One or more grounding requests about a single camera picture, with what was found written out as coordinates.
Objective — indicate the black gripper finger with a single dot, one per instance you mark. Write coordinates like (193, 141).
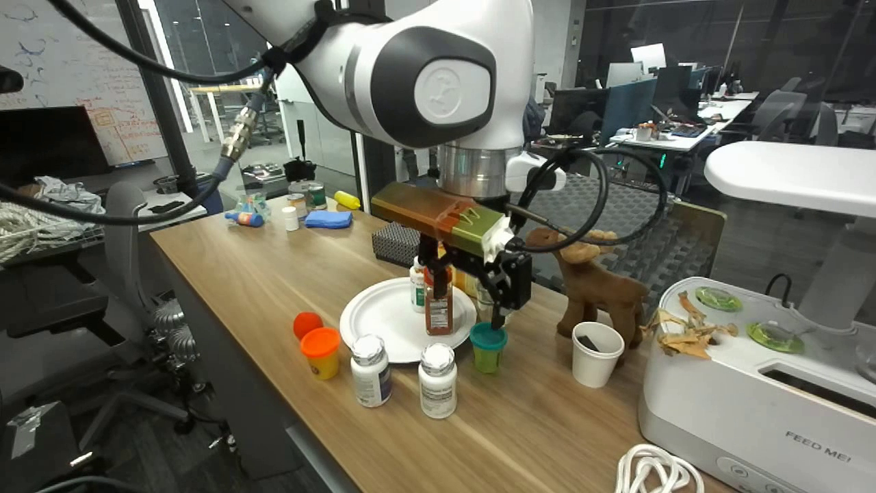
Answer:
(433, 276)
(512, 284)

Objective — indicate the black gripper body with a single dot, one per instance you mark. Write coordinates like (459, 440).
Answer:
(465, 259)

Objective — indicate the spice bottle orange cap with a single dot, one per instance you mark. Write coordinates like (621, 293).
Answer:
(438, 319)

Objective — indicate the teal lid dough can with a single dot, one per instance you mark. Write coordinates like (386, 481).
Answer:
(487, 352)

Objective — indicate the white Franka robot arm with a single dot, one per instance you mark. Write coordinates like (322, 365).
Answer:
(366, 83)

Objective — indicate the white paper plate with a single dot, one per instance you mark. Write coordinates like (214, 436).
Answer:
(385, 319)

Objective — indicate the brown moose plush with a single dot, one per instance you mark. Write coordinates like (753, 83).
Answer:
(604, 291)

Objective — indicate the white pill bottle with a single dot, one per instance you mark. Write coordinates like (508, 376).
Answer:
(371, 373)
(438, 385)

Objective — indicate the white paper cup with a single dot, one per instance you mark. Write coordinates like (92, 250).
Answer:
(597, 361)

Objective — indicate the yellow mustard bottle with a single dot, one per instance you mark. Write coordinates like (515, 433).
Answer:
(346, 199)

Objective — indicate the red plush ball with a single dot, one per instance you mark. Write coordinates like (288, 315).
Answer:
(307, 322)

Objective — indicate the orange lid yellow dough can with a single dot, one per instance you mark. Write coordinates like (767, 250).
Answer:
(322, 352)

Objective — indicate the grey foam floor mat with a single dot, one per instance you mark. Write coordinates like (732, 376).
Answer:
(638, 222)

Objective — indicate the small green can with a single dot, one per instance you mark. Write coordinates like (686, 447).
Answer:
(315, 195)

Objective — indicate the small white cup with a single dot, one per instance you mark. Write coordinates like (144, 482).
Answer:
(288, 220)

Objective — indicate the small black stand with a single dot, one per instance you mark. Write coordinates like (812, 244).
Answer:
(298, 170)

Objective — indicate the brown dried plant pieces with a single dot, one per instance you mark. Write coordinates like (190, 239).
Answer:
(686, 339)

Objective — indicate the dark panel tan edge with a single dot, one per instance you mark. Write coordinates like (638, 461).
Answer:
(700, 236)

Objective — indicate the small colourful toy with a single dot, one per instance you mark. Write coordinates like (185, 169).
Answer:
(245, 218)

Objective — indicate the white office desk green legs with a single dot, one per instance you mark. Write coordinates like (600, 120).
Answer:
(667, 139)

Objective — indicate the white countertop appliance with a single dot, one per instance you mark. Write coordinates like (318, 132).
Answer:
(728, 411)

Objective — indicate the white side table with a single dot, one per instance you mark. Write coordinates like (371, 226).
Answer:
(188, 214)

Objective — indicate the white computer monitor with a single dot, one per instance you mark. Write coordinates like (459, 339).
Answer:
(647, 57)

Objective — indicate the black stand pole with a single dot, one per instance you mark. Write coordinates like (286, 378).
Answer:
(179, 155)

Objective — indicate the white arched lamp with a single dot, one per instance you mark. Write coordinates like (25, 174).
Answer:
(794, 180)

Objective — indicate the grey background office chair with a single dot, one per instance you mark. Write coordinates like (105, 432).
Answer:
(779, 111)

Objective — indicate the pile of light cloth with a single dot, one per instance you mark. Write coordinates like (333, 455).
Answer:
(51, 214)

